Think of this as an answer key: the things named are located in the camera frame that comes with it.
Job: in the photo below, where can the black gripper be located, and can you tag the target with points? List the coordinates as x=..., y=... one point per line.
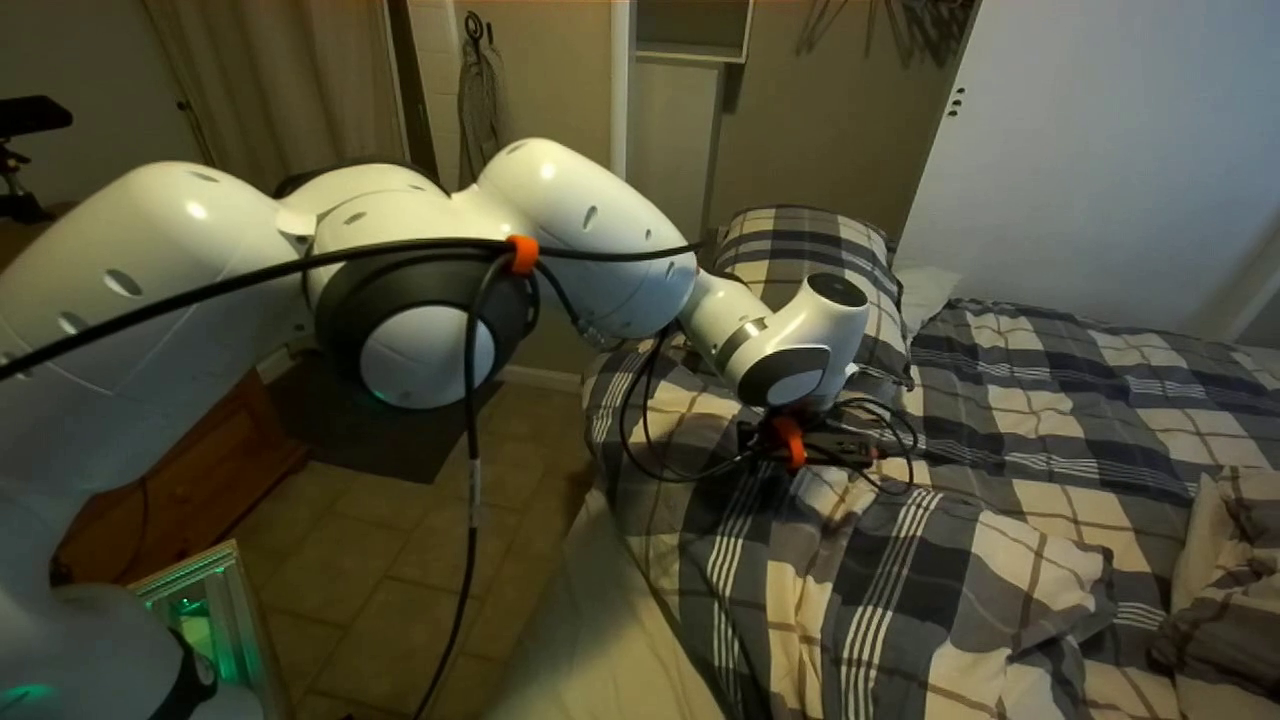
x=842, y=441

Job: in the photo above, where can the plaid blanket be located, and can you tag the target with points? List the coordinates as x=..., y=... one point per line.
x=934, y=563

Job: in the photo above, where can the green lit robot base platform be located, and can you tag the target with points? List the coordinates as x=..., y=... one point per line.
x=203, y=612

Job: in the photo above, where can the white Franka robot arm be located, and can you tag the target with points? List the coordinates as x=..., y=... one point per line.
x=585, y=241

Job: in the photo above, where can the bed with beige sheet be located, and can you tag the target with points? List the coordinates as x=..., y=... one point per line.
x=573, y=654

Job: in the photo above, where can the white pillow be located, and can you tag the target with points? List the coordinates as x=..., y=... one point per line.
x=926, y=284

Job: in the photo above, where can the plaid pillow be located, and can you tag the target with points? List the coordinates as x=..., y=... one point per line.
x=786, y=241

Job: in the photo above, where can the white closet door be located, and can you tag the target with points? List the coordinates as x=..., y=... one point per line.
x=1092, y=147

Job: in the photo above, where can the white closet shelf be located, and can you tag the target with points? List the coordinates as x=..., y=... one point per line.
x=693, y=25

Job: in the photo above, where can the dark floor rug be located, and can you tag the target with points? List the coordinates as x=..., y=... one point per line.
x=402, y=446

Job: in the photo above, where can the grey cloth on hook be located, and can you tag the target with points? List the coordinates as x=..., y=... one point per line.
x=476, y=95

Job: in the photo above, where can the wooden dresser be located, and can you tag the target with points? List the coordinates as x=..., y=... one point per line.
x=203, y=482

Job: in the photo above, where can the beige curtain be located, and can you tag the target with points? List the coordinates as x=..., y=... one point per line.
x=292, y=83

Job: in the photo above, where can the dried branches wall decoration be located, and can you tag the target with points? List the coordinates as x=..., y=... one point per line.
x=905, y=25

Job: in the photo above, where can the black camera tripod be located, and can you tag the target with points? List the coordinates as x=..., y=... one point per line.
x=24, y=112

